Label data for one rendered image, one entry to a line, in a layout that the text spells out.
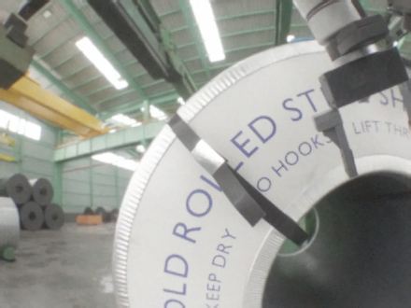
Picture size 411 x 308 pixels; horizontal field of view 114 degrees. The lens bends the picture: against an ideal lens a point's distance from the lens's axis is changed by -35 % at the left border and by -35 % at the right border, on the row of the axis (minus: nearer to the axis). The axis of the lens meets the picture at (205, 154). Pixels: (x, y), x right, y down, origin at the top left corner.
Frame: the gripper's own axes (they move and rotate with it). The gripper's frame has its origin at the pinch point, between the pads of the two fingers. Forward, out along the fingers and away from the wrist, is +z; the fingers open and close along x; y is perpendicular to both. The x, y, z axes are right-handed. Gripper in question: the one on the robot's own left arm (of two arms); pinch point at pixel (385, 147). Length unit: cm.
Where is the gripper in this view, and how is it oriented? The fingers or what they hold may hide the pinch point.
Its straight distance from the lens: 34.9
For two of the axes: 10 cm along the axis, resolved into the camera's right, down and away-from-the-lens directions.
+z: 4.0, 9.1, 0.7
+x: -8.4, 3.3, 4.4
